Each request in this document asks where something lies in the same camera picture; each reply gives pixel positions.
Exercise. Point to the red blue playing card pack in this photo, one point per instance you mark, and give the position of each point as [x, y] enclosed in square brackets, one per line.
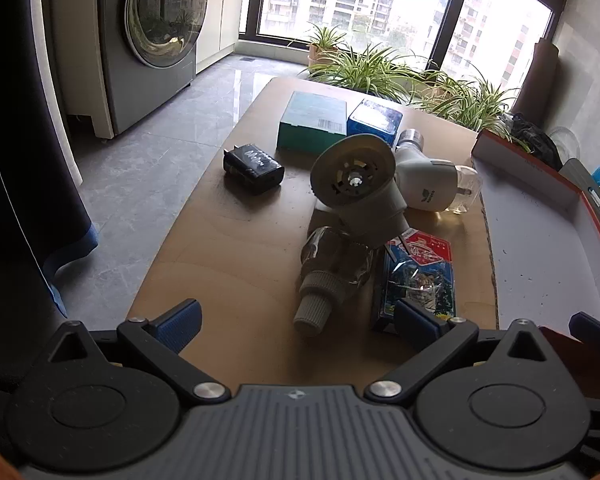
[422, 270]

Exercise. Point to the small black packet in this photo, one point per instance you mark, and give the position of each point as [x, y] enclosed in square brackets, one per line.
[252, 167]

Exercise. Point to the black-framed window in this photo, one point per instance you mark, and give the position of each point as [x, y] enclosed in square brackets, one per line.
[460, 10]

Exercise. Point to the brown rolled mat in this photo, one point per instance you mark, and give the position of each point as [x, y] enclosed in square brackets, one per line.
[540, 75]

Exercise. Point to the clear bottle grey cap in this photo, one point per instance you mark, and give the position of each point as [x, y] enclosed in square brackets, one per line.
[330, 260]

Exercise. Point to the white plug-in heater green logo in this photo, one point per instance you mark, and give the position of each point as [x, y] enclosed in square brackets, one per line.
[425, 180]

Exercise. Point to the white round-mouth plug-in heater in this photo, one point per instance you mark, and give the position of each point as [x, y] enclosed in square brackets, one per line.
[355, 185]

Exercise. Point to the white fan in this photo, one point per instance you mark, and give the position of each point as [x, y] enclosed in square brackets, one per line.
[567, 140]

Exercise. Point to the orange-edged cardboard box tray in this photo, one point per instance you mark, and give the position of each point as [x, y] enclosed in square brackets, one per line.
[530, 240]

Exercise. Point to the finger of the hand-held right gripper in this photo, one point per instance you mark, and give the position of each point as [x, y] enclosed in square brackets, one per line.
[595, 329]

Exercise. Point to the blue plastic box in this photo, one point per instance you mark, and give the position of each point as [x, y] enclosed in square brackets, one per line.
[375, 120]

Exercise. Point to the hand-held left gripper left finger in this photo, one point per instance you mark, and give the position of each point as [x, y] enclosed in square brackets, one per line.
[180, 321]

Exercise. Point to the grey washing machine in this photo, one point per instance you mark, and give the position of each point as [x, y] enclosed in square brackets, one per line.
[130, 85]

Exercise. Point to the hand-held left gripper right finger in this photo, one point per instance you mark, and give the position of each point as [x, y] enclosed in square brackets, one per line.
[416, 321]

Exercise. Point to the black bag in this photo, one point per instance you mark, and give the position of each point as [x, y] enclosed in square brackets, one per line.
[535, 140]

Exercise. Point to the teal cardboard box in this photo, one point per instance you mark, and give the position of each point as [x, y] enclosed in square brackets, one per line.
[310, 120]

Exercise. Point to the dark curtain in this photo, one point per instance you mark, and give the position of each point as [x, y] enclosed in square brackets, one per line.
[10, 160]

